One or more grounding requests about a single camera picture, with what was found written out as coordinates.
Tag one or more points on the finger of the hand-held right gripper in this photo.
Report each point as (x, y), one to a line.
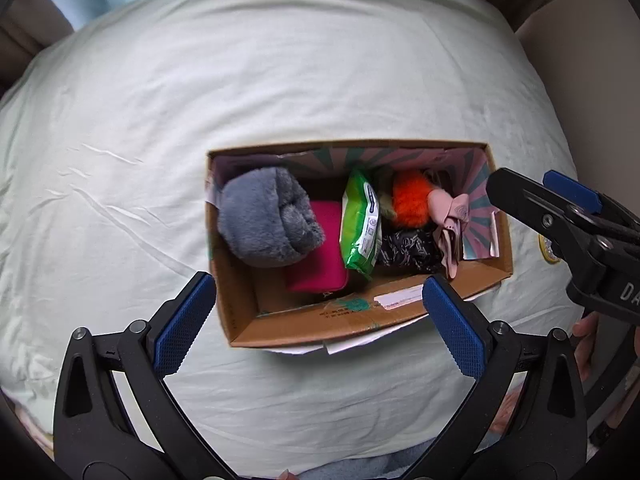
(572, 192)
(525, 200)

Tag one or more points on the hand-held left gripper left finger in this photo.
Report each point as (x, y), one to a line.
(185, 325)

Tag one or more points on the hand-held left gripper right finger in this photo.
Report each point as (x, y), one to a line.
(452, 325)

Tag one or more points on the pink cloth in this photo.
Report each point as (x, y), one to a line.
(450, 230)

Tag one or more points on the black patterned packet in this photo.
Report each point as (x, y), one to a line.
(405, 250)

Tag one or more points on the patterned cardboard box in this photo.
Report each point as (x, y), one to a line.
(280, 330)

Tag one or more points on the orange fuzzy toy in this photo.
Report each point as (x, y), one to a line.
(412, 199)

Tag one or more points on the grey fuzzy socks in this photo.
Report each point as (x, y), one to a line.
(265, 215)

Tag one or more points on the green wipes packet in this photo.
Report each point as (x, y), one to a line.
(359, 220)

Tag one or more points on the pink pouch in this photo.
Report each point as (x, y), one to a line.
(320, 270)

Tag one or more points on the person's right hand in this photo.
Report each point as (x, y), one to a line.
(585, 345)

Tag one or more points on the yellow glittery round item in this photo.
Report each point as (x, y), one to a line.
(549, 250)

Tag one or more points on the person's grey-blue clothing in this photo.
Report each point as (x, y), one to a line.
(350, 465)

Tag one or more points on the bed with pale green sheet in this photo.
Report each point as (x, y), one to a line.
(250, 85)

